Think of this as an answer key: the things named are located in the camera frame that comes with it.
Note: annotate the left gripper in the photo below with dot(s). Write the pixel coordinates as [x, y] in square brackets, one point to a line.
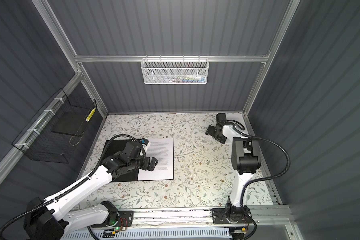
[146, 165]

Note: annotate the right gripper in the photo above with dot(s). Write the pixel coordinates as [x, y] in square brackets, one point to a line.
[213, 129]

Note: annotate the printed paper sheet underneath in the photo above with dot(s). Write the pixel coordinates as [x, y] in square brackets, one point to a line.
[163, 151]

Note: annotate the printed paper sheet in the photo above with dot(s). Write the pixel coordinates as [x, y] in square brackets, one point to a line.
[237, 120]

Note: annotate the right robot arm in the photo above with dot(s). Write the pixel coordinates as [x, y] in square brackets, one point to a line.
[245, 162]

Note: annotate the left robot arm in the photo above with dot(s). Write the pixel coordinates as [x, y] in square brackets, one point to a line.
[41, 225]

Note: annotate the pens in white basket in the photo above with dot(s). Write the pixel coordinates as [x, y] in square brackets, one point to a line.
[187, 79]

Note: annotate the yellow marker pen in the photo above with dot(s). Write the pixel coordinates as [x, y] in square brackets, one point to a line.
[90, 115]

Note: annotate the black pad in basket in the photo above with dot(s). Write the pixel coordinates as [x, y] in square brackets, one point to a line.
[72, 124]

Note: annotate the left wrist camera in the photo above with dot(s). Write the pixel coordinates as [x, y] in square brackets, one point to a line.
[146, 143]

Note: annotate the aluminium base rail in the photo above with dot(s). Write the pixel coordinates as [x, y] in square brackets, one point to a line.
[168, 217]

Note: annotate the white wire mesh basket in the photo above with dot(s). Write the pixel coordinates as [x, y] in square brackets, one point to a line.
[155, 70]

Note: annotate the black wire basket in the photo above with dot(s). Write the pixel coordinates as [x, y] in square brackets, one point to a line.
[54, 135]

